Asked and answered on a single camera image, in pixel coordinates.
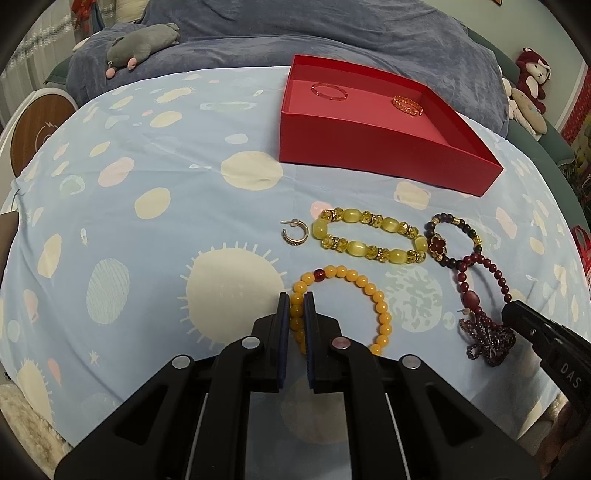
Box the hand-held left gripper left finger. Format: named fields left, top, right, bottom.
left=54, top=292, right=291, bottom=480

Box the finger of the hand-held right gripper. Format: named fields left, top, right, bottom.
left=501, top=300, right=561, bottom=359

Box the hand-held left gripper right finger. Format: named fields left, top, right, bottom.
left=302, top=292, right=541, bottom=480

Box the dark red tasselled bead string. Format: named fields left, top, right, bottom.
left=455, top=253, right=517, bottom=368

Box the orange bead bracelet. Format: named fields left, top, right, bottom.
left=288, top=265, right=393, bottom=356

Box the gold hoop earring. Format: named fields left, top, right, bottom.
left=281, top=219, right=309, bottom=247

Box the purple bracelet with clover charm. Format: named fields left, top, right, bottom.
left=424, top=212, right=483, bottom=273

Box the yellow-green bead bracelet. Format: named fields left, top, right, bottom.
left=311, top=208, right=428, bottom=265

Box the red cardboard box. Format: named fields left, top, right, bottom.
left=279, top=54, right=504, bottom=198

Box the person's right hand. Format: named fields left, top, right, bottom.
left=540, top=401, right=585, bottom=469

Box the red bag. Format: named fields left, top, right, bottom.
left=571, top=225, right=591, bottom=278

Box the green sofa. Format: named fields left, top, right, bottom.
left=466, top=28, right=583, bottom=213

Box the beige plush toy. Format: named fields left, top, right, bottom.
left=508, top=88, right=548, bottom=134

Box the red hanging decoration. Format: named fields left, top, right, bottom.
left=561, top=76, right=591, bottom=144

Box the thin pink bangle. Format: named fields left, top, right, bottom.
left=310, top=83, right=348, bottom=100

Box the red monkey plush toy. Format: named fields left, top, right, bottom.
left=515, top=46, right=552, bottom=102

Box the white fluffy rug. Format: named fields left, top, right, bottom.
left=0, top=383, right=72, bottom=467

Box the blue velvet blanket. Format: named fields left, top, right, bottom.
left=65, top=0, right=513, bottom=139

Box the white round wooden-faced device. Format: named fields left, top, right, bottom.
left=0, top=90, right=79, bottom=178

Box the grey plush toy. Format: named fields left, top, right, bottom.
left=105, top=23, right=181, bottom=79

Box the white sheer curtain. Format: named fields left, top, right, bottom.
left=0, top=41, right=63, bottom=121

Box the red curtain bow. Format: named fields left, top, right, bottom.
left=76, top=0, right=107, bottom=21

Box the gold chain bangle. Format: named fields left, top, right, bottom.
left=392, top=96, right=424, bottom=116

